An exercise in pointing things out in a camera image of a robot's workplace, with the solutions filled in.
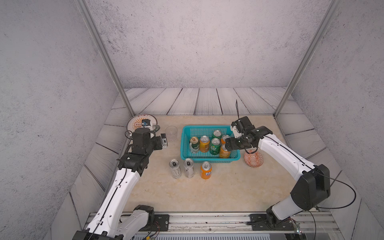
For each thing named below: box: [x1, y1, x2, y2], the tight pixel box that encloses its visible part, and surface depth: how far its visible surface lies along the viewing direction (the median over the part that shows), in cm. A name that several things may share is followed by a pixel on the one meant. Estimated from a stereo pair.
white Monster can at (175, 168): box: [169, 158, 182, 179], surface depth 81 cm
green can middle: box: [209, 137, 221, 156], surface depth 93 cm
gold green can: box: [189, 136, 200, 154], surface depth 95 cm
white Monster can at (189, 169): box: [183, 157, 195, 179], surface depth 82 cm
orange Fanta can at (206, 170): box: [200, 161, 213, 180], surface depth 84 cm
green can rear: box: [212, 129, 222, 140], surface depth 98 cm
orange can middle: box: [199, 135, 210, 153], surface depth 95 cm
